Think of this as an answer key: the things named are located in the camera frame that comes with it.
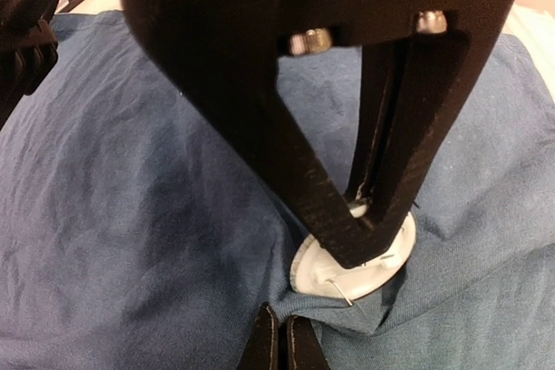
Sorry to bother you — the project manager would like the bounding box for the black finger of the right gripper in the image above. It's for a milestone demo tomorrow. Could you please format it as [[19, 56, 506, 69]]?
[[121, 0, 513, 269], [344, 39, 408, 223]]

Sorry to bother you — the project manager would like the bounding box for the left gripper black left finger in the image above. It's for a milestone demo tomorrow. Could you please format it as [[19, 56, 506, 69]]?
[[240, 303, 279, 370]]

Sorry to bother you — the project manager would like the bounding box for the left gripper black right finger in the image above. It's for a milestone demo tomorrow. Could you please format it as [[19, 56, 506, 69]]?
[[284, 315, 330, 370]]

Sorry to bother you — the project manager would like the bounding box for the dark blue t-shirt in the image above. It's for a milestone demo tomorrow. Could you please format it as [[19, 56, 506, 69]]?
[[1, 11, 554, 369]]

